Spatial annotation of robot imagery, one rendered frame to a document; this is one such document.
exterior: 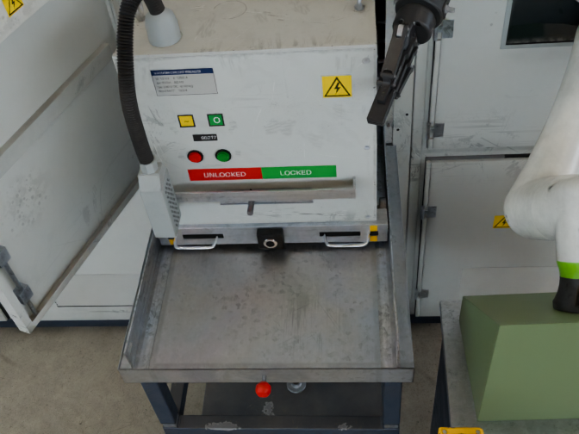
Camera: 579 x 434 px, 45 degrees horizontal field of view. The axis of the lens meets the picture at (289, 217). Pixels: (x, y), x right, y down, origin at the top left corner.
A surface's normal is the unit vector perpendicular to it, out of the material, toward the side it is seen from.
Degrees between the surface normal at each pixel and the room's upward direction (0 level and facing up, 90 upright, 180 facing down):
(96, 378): 0
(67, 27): 90
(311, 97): 90
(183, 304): 0
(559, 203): 75
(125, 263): 90
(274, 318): 0
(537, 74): 90
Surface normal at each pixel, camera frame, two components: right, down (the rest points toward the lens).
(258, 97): -0.05, 0.74
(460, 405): -0.09, -0.68
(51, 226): 0.92, 0.22
